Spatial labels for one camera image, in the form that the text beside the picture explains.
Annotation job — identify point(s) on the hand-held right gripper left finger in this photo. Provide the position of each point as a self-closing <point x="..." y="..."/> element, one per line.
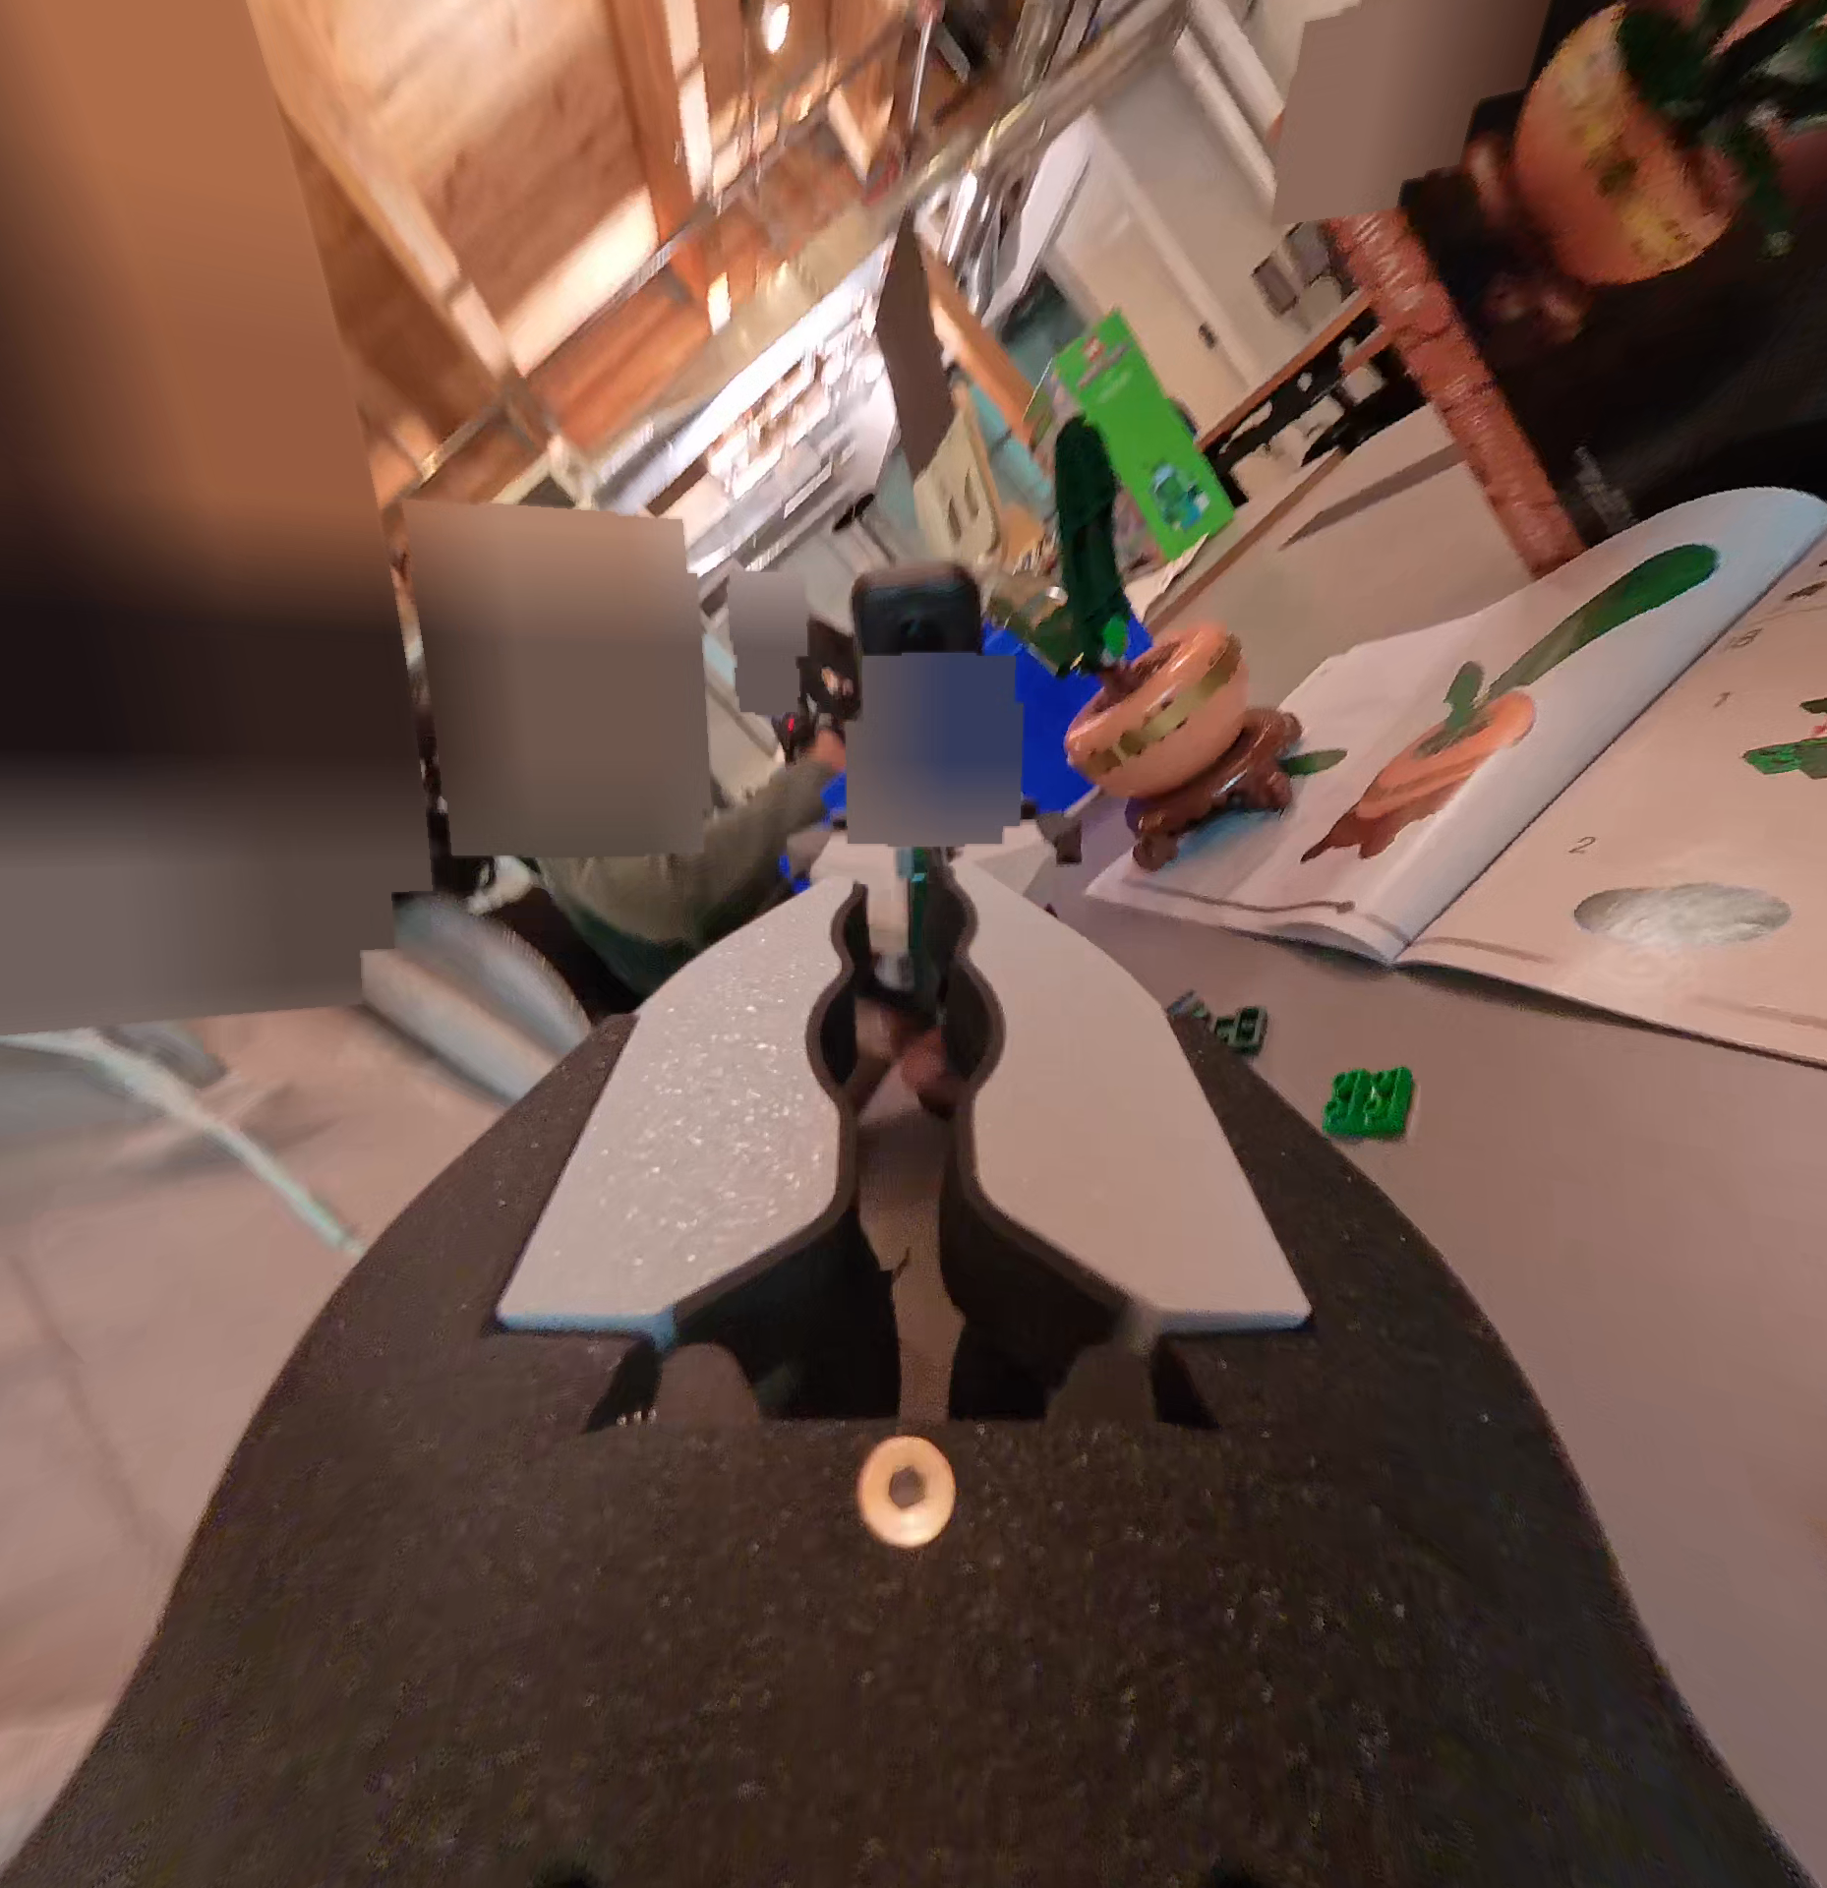
<point x="679" y="1136"/>

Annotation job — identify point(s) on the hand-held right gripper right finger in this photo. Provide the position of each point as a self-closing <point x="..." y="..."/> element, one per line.
<point x="1107" y="1151"/>

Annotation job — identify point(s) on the brown brick piece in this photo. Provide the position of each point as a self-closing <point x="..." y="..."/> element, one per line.
<point x="931" y="1070"/>

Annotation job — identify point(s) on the dark green brick piece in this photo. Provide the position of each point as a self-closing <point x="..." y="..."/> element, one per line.
<point x="925" y="922"/>

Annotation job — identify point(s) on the grey desk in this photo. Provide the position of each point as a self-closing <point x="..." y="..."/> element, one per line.
<point x="1592" y="1285"/>

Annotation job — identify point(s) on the clear plastic bag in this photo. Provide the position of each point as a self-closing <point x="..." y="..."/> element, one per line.
<point x="472" y="974"/>

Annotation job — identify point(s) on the bright green brick plate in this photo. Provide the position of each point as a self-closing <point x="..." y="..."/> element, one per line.
<point x="1369" y="1102"/>

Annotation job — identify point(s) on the toy brick potted plant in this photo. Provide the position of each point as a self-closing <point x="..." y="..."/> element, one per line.
<point x="1156" y="709"/>

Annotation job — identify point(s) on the black handheld device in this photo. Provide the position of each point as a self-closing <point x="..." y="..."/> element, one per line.
<point x="826" y="679"/>

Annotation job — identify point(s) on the blue container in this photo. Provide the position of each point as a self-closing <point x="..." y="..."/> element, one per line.
<point x="1023" y="639"/>

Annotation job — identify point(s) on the open instruction booklet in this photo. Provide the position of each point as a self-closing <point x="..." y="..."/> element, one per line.
<point x="1562" y="827"/>

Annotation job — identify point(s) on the green cardboard box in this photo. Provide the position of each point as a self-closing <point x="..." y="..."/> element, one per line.
<point x="1142" y="428"/>

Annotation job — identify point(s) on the black toy brick set box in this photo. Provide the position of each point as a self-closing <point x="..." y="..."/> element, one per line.
<point x="1637" y="326"/>

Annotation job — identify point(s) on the black action camera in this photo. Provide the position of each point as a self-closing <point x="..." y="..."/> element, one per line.
<point x="915" y="609"/>

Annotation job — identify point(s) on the dark frame table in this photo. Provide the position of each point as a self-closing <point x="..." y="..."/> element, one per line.
<point x="1297" y="392"/>

